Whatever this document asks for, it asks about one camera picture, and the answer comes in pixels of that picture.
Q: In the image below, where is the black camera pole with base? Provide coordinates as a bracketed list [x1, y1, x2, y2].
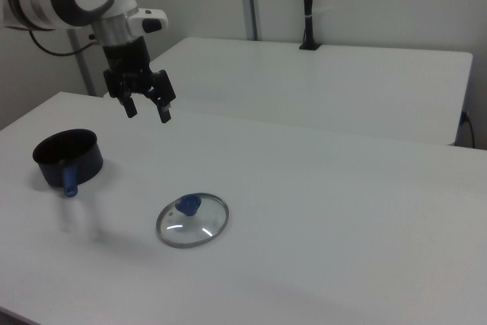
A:
[298, 0, 323, 51]

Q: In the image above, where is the dark saucepan with blue handle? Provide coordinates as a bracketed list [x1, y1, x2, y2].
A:
[32, 129, 104, 199]

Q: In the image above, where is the white side table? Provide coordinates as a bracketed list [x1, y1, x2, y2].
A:
[146, 37, 474, 147]

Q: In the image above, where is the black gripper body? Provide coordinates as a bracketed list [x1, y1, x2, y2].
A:
[101, 37, 153, 104]

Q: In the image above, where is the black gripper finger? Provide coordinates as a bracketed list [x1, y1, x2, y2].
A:
[146, 69, 177, 125]
[120, 91, 138, 119]

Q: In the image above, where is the glass lid with blue knob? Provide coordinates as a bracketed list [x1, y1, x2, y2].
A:
[154, 192, 231, 250]

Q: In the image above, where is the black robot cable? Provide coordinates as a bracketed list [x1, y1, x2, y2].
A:
[28, 29, 97, 56]

